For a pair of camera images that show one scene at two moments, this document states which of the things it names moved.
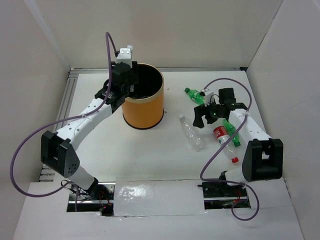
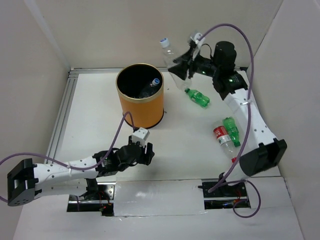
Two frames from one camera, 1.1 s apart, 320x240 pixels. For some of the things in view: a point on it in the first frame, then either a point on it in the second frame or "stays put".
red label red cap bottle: x=222 y=135 stays put
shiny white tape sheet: x=161 y=197 stays put
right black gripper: x=200 y=111 → x=180 y=69
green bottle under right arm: x=231 y=131 stays put
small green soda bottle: x=195 y=96 stays put
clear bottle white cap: x=197 y=143 → x=171 y=60
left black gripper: x=134 y=73 → x=146 y=158
